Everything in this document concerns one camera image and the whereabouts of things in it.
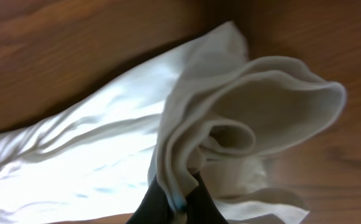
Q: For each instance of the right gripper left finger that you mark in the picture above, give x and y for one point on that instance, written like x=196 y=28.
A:
x=154 y=208

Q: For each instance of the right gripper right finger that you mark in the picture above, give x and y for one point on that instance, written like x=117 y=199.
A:
x=200 y=206

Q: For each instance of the white Puma t-shirt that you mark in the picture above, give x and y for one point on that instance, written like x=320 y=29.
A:
x=200 y=107

